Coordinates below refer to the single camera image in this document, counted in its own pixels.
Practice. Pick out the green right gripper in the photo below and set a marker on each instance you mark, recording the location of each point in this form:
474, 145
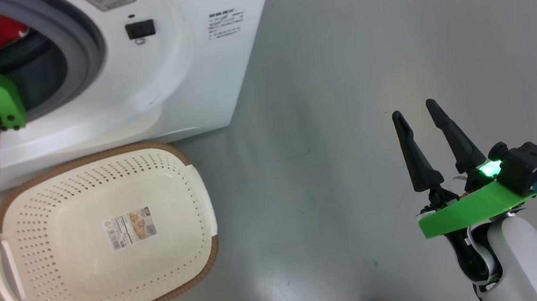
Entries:
475, 207

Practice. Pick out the white washing machine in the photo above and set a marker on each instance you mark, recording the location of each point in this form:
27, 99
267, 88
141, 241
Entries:
188, 80

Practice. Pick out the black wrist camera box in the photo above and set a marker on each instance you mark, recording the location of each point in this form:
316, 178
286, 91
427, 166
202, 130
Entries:
527, 165

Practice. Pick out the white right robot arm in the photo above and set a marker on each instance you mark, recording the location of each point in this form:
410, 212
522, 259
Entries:
531, 259

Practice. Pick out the cream perforated laundry basket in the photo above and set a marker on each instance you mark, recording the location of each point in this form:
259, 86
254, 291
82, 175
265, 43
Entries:
69, 277

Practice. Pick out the paper barcode label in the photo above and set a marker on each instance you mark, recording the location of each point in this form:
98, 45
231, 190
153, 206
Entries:
130, 228

